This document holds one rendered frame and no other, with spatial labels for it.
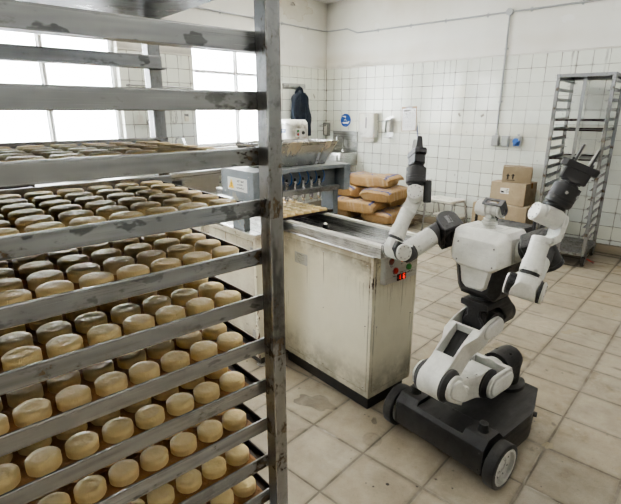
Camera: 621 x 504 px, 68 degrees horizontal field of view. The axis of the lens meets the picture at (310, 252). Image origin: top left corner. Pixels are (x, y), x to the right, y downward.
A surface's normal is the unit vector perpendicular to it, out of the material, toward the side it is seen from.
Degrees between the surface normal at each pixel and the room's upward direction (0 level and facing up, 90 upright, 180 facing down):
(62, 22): 90
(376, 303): 90
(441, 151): 90
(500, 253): 85
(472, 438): 45
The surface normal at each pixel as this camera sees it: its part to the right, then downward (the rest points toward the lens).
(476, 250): -0.78, 0.18
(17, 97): 0.65, 0.22
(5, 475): 0.00, -0.96
